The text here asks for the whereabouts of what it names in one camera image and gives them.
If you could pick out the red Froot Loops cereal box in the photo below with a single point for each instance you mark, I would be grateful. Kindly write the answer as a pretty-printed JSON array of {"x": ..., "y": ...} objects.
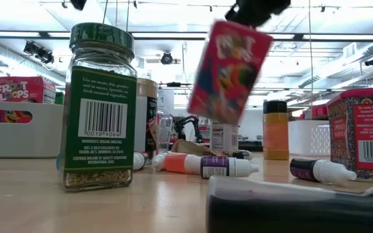
[
  {"x": 228, "y": 74},
  {"x": 21, "y": 90}
]

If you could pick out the green cereal box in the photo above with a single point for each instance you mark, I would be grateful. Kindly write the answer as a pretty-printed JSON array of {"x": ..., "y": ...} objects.
[{"x": 59, "y": 98}]

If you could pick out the white spice jar tan lid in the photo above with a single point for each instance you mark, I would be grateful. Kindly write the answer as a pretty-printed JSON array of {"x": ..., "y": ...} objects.
[{"x": 146, "y": 106}]

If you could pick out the oregano glass jar green lid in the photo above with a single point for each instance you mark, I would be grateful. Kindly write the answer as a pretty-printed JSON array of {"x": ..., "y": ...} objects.
[{"x": 99, "y": 129}]

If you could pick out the orange spice jar black lid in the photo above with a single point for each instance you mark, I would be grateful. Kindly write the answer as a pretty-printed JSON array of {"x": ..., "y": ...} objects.
[{"x": 275, "y": 136}]

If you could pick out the dark green dropper bottle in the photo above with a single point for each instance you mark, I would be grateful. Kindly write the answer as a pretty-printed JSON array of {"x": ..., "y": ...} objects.
[{"x": 243, "y": 155}]

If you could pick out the red smoked paprika tin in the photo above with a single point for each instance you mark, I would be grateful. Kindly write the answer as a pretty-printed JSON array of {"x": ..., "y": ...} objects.
[{"x": 364, "y": 129}]

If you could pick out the purple label dropper bottle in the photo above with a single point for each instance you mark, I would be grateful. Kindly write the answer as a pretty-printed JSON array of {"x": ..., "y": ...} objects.
[{"x": 215, "y": 166}]

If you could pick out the red label dropper bottle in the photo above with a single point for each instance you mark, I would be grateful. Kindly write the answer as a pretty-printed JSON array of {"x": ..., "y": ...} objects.
[{"x": 139, "y": 160}]

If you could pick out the orange dropper bottle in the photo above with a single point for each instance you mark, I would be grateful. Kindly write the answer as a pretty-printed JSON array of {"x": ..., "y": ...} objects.
[{"x": 175, "y": 162}]

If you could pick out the dark purple dropper bottle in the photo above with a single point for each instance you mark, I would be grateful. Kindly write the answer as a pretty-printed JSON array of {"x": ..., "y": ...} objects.
[{"x": 329, "y": 171}]

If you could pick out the spare black robot arm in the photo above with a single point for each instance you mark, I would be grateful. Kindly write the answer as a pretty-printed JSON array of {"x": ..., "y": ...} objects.
[{"x": 186, "y": 120}]

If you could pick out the red storage bin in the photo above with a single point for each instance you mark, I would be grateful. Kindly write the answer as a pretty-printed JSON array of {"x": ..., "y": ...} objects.
[{"x": 319, "y": 111}]

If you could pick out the white perforated plastic basket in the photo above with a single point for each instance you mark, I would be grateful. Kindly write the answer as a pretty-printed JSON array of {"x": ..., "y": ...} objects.
[{"x": 306, "y": 139}]

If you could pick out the tan paper packet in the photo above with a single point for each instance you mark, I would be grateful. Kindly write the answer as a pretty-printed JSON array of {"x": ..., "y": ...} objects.
[{"x": 191, "y": 147}]

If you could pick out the clear plastic bin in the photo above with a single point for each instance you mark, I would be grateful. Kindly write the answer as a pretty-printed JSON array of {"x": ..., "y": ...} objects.
[{"x": 165, "y": 132}]

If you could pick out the blue tube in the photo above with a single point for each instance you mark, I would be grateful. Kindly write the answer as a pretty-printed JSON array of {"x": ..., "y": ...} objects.
[{"x": 58, "y": 161}]

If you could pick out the dark bottle red cap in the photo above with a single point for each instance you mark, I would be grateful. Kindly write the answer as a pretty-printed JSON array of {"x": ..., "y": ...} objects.
[{"x": 287, "y": 210}]

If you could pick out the black mounted camera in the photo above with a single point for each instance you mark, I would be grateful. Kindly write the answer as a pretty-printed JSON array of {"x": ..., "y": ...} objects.
[
  {"x": 40, "y": 53},
  {"x": 166, "y": 59},
  {"x": 372, "y": 61}
]

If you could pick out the black metal frame stand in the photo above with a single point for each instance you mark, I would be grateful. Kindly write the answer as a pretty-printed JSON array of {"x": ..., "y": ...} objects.
[{"x": 173, "y": 84}]

